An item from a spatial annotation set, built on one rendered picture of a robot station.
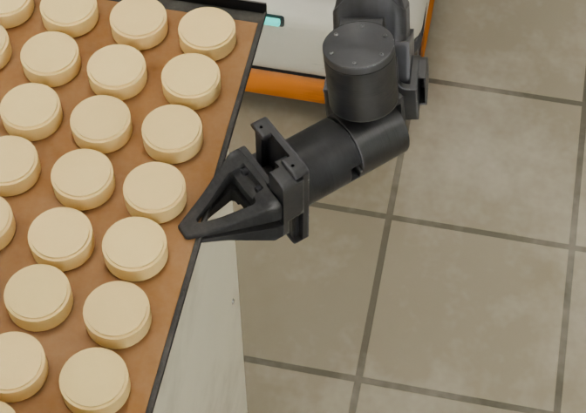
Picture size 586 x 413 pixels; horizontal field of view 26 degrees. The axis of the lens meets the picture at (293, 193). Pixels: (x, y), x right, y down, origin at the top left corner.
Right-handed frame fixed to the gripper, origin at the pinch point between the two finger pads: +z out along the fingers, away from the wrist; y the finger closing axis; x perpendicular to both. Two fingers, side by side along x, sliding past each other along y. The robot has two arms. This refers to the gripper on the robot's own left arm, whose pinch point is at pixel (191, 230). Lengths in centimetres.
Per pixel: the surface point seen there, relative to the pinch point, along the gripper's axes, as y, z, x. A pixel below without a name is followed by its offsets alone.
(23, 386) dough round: -1.9, 17.4, -5.8
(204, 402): 42.1, -1.2, 4.8
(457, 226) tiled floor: 90, -61, 29
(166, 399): 22.1, 5.4, -1.7
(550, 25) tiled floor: 90, -102, 54
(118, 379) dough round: -2.1, 11.5, -9.2
